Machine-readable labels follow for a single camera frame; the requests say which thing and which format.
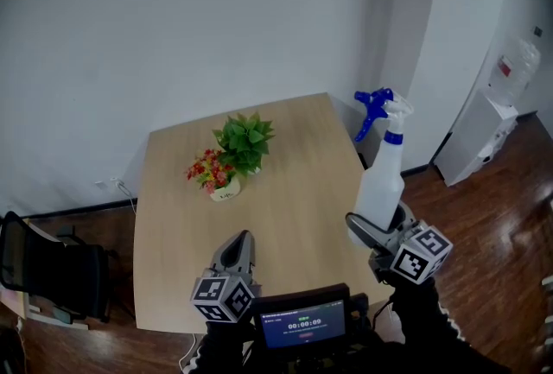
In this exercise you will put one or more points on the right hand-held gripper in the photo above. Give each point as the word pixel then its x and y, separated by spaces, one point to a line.
pixel 421 255

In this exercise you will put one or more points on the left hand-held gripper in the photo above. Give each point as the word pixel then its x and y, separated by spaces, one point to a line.
pixel 222 296

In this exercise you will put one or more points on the white spray bottle blue trigger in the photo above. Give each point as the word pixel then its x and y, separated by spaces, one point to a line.
pixel 380 186

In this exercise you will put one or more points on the person's right forearm black sleeve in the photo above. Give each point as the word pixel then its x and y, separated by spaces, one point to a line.
pixel 432 333

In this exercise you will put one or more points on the person's left forearm black sleeve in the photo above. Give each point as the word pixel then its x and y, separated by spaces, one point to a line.
pixel 220 348

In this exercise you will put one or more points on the red flowers in white pot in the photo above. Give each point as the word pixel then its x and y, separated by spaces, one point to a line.
pixel 214 173

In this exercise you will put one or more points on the black small display screen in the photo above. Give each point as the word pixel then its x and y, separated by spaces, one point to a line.
pixel 304 325

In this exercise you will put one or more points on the green potted plant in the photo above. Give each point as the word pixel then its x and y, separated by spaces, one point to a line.
pixel 244 141

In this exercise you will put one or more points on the white water dispenser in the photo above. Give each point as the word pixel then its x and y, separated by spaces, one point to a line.
pixel 475 139

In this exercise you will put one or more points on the black office chair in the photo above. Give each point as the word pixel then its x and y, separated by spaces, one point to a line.
pixel 73 273

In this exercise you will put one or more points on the clear large water jug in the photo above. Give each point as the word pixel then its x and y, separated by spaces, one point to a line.
pixel 516 70

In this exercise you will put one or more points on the white wall socket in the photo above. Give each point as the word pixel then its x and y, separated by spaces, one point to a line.
pixel 108 183

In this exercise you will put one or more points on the dark wall switch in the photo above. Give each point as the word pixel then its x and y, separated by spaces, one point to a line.
pixel 538 31

